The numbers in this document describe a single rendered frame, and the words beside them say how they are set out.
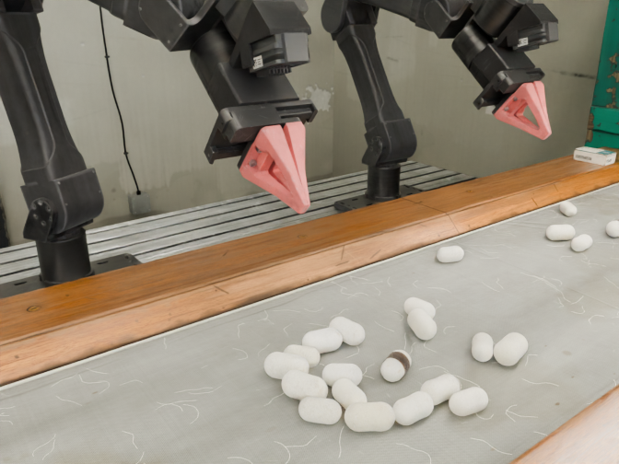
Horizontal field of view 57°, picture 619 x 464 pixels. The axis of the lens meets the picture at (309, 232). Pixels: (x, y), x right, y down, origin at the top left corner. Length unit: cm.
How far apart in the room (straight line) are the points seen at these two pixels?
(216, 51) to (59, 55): 187
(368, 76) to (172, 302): 66
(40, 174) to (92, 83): 173
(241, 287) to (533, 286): 31
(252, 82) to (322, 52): 249
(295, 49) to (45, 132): 37
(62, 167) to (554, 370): 58
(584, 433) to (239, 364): 26
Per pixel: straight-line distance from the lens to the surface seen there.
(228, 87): 54
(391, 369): 47
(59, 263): 81
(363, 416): 42
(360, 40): 112
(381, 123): 106
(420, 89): 266
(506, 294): 64
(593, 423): 44
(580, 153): 116
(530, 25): 87
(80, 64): 246
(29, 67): 77
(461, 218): 80
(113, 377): 50
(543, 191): 96
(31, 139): 77
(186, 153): 266
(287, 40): 50
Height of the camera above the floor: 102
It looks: 21 degrees down
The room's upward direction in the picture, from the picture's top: straight up
